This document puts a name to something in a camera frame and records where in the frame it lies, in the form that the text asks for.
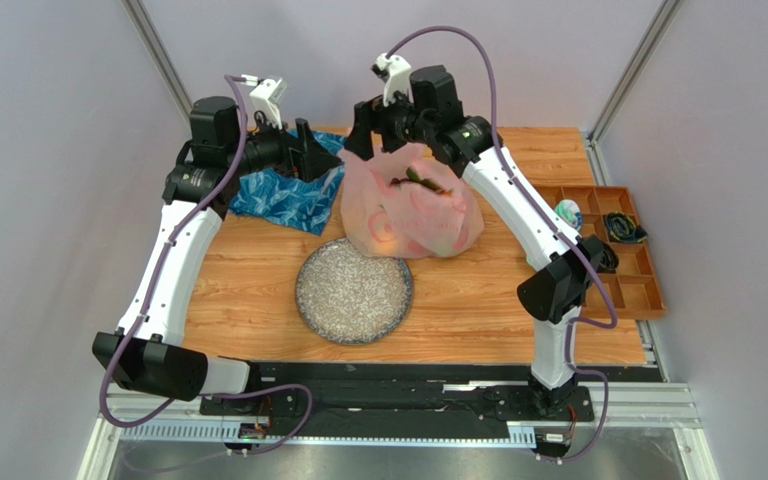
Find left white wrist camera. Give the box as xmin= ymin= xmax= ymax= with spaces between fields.
xmin=240 ymin=75 xmax=289 ymax=130

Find pink plastic bag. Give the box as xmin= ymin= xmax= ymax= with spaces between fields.
xmin=338 ymin=144 xmax=485 ymax=259

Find blue patterned cloth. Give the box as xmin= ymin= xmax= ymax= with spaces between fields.
xmin=229 ymin=165 xmax=344 ymax=236

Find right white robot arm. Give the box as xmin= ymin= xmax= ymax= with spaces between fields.
xmin=345 ymin=55 xmax=611 ymax=411

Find dark striped sock roll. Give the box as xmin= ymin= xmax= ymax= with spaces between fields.
xmin=604 ymin=211 xmax=648 ymax=244

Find green white sock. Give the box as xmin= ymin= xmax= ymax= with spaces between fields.
xmin=554 ymin=199 xmax=584 ymax=231

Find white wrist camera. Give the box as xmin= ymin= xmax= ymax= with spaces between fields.
xmin=371 ymin=53 xmax=413 ymax=107
xmin=240 ymin=75 xmax=289 ymax=130

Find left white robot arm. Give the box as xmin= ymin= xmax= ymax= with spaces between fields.
xmin=92 ymin=96 xmax=339 ymax=401

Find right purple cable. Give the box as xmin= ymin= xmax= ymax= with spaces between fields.
xmin=383 ymin=25 xmax=620 ymax=465

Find brown compartment tray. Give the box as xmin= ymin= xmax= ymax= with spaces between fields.
xmin=536 ymin=185 xmax=667 ymax=320

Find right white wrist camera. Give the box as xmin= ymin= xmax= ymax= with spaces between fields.
xmin=371 ymin=53 xmax=413 ymax=107

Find speckled ceramic plate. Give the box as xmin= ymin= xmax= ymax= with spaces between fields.
xmin=295 ymin=237 xmax=414 ymax=345

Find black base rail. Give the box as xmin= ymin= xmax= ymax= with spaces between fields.
xmin=200 ymin=362 xmax=657 ymax=441

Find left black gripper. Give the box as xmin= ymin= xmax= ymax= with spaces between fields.
xmin=226 ymin=109 xmax=341 ymax=184

